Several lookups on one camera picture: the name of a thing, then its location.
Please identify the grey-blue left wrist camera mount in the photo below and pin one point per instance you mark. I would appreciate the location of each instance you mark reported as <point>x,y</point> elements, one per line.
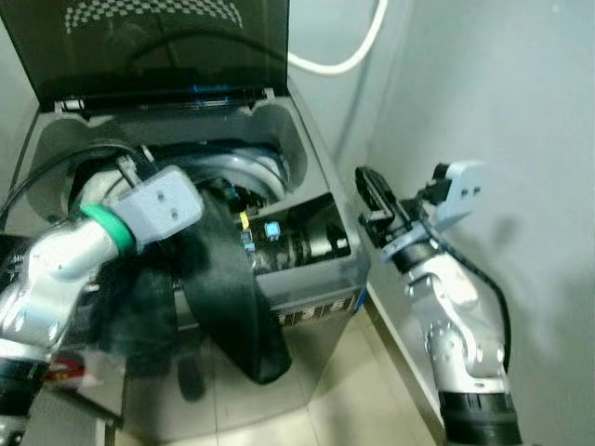
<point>158,209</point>

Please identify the small yellow tape piece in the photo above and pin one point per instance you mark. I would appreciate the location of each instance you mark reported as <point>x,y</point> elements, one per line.
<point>244,220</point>

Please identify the grey top-load washing machine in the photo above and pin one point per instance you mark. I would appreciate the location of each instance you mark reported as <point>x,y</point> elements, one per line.
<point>316,186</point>

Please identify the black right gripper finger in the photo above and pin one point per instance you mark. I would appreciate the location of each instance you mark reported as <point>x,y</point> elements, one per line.
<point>367,186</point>
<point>388,197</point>

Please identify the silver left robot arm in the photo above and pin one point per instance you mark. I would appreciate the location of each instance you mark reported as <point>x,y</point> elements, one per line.
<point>46,279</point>

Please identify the black garment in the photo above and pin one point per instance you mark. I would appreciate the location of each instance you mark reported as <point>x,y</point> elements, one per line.
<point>223,297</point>

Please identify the grey-blue wrist camera mount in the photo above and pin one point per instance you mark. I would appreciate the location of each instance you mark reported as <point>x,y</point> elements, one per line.
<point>456,190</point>
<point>158,209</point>

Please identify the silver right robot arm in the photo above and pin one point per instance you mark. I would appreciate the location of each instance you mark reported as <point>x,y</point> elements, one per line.
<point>456,316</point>

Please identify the grey-blue right wrist camera mount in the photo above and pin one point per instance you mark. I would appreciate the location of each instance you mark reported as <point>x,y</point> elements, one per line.
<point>456,190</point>

